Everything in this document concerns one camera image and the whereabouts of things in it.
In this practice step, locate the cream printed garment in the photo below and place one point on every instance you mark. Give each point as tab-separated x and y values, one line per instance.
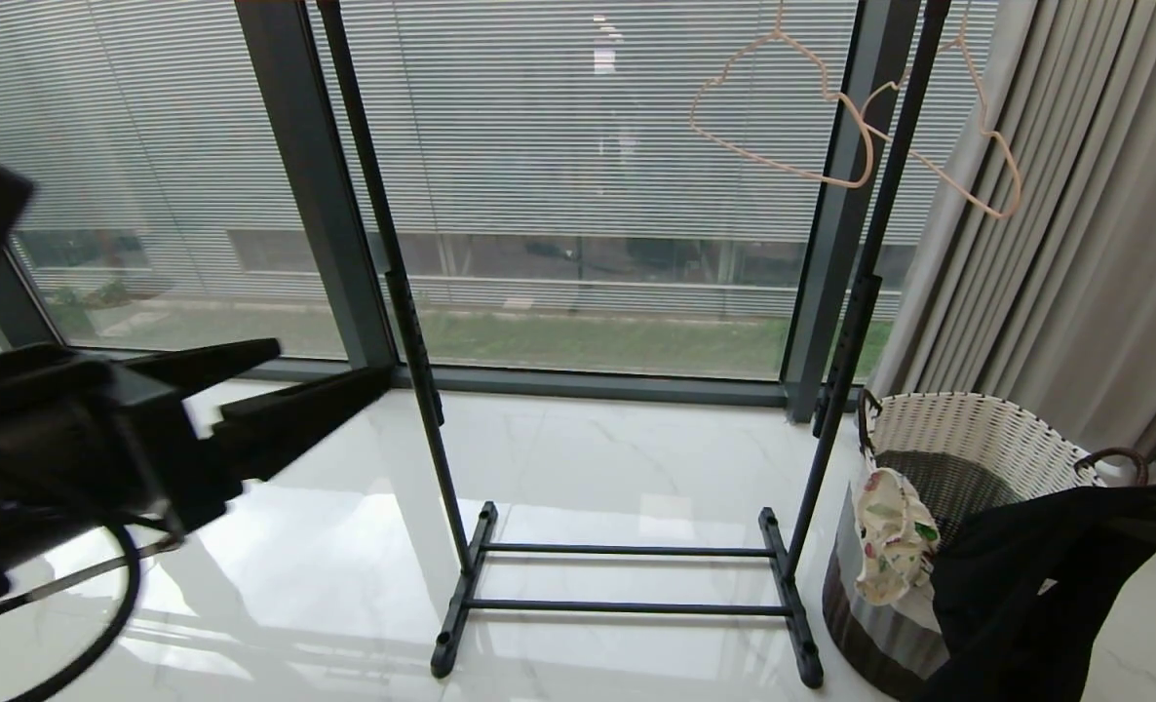
895	536

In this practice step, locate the black clothes rack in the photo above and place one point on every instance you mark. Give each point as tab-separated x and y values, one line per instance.
627	608

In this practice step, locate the white laundry basket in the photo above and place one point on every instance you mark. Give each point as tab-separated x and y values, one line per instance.
958	429

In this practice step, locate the window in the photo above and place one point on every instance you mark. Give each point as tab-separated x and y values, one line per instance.
588	146

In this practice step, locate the beige curtain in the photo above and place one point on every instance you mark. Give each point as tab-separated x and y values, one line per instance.
1075	244

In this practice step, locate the black garment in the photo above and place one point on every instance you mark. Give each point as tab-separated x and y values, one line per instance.
1026	585

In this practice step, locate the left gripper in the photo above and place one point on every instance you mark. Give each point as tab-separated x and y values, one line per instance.
81	448

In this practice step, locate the pink clothes hanger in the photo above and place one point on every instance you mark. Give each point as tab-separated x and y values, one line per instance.
781	34
1005	213

